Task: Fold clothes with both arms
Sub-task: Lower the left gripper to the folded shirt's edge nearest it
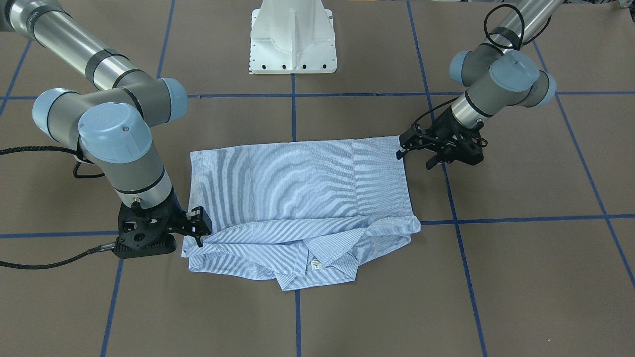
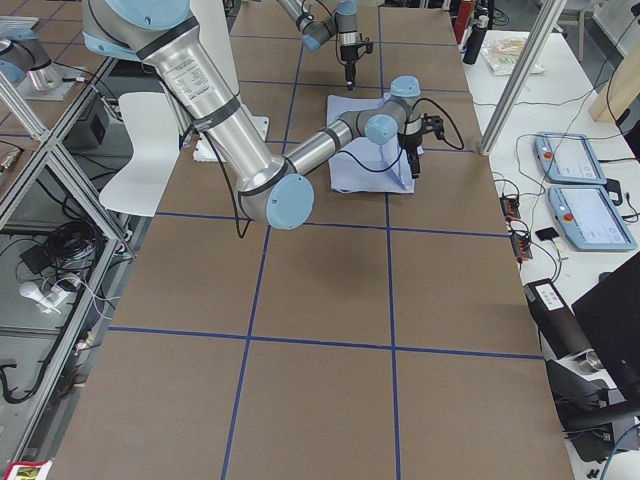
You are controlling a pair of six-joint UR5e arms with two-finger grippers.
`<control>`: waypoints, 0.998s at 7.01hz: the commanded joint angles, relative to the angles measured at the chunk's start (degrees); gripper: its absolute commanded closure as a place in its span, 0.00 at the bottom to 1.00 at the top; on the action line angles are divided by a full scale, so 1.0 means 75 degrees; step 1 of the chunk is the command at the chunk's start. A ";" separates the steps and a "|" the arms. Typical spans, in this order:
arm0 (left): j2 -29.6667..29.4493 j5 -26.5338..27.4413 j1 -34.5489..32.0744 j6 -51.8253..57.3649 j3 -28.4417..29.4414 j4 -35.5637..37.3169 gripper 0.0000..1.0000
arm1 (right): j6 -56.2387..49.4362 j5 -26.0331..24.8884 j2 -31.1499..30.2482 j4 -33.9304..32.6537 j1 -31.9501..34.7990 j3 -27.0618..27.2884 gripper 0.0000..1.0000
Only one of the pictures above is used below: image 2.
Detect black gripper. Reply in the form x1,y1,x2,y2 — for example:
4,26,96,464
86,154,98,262
337,31,373,90
399,114,445,179

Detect light blue striped shirt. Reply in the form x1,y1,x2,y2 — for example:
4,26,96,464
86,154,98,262
325,91,416,195

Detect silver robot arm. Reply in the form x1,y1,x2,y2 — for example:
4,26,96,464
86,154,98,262
82,1,444,230
277,0,373,91

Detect black water bottle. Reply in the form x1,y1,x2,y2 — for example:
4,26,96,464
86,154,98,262
462,15,489,65

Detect blue teach pendant far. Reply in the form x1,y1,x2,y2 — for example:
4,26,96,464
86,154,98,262
534,132,607,186

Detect blue teach pendant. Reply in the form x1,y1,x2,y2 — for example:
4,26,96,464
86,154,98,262
534,132,607,186
547,185,637,252

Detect blue teach pendant near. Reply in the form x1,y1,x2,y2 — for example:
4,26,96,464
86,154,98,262
547,185,637,252

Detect white plastic chair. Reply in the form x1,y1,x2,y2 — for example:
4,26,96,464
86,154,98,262
99,92,180,217

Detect black labelled box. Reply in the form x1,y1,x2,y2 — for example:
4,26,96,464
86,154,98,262
524,279,593,358

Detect black monitor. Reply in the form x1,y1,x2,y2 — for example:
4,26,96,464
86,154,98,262
572,255,640,399

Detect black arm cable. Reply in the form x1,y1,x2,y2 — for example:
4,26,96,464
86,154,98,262
204,97,465,239

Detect grey aluminium frame post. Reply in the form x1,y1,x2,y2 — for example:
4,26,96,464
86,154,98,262
478,0,566,156

